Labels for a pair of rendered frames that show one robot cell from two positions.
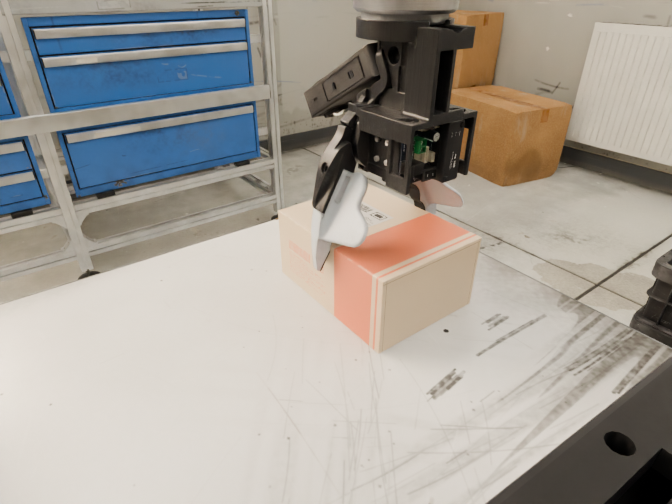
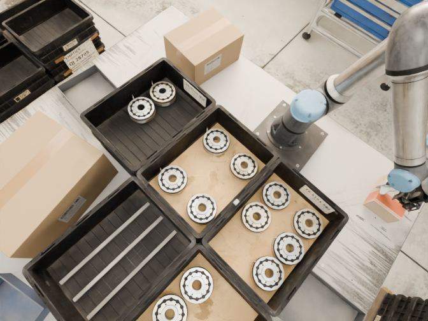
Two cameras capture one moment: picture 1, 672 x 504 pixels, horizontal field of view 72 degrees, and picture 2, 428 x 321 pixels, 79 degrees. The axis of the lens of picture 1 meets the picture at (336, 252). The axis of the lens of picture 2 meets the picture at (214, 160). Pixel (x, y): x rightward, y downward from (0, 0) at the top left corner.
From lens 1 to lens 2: 90 cm
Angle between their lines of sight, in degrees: 53
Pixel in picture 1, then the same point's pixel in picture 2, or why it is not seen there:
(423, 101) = (409, 197)
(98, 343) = (342, 151)
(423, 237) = (394, 207)
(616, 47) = not seen: outside the picture
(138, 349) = (344, 159)
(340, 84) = not seen: hidden behind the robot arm
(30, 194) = not seen: hidden behind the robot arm
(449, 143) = (408, 205)
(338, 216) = (386, 187)
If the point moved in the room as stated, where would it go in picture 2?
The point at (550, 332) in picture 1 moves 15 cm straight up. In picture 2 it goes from (385, 241) to (414, 237)
